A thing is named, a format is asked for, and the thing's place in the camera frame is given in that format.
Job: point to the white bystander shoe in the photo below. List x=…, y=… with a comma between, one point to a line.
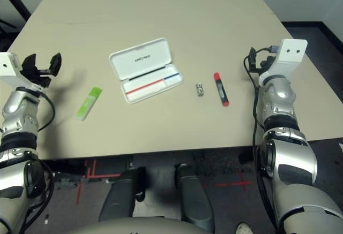
x=244, y=228

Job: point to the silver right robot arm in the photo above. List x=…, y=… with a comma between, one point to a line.
x=281, y=97

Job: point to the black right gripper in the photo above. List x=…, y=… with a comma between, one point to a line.
x=266, y=63

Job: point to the dark grey robot leg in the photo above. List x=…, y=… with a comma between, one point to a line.
x=118, y=196
x=193, y=196

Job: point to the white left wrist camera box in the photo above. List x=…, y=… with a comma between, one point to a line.
x=8, y=68

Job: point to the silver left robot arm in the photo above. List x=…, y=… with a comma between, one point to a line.
x=16, y=111

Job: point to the red tape cross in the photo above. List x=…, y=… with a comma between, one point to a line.
x=242, y=183

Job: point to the red black whiteboard marker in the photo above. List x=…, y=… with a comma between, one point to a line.
x=221, y=89

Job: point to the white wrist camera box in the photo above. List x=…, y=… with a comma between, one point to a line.
x=8, y=68
x=292, y=52

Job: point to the green ruler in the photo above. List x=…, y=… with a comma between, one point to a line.
x=88, y=102

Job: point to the dark grey right robot leg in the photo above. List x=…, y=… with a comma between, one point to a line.
x=193, y=196

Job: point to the dark grey left robot leg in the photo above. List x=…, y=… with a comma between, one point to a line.
x=118, y=196

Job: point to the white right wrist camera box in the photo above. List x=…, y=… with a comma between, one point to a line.
x=292, y=52

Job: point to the small white floor item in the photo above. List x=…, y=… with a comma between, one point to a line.
x=46, y=221

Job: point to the white plastic pencil case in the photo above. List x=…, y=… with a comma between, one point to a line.
x=142, y=60

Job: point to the red tape lines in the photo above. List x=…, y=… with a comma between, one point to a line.
x=94, y=168

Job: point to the grey robot torso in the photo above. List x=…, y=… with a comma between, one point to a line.
x=139, y=227

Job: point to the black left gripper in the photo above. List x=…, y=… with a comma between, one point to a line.
x=40, y=77

